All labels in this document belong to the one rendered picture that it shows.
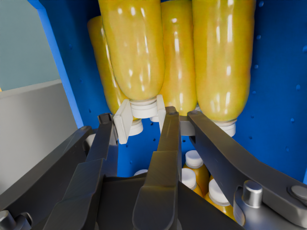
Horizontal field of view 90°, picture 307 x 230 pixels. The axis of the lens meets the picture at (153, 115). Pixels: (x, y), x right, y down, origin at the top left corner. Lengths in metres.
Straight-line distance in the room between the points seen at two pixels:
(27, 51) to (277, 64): 1.57
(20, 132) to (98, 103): 0.48
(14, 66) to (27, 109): 0.97
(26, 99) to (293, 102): 0.76
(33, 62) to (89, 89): 1.36
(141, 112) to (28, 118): 0.59
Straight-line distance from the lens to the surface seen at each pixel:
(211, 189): 0.31
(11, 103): 0.71
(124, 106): 0.18
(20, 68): 1.67
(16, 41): 1.66
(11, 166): 0.69
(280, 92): 0.28
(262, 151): 0.34
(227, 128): 0.23
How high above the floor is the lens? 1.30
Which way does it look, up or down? 70 degrees down
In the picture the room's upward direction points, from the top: 177 degrees clockwise
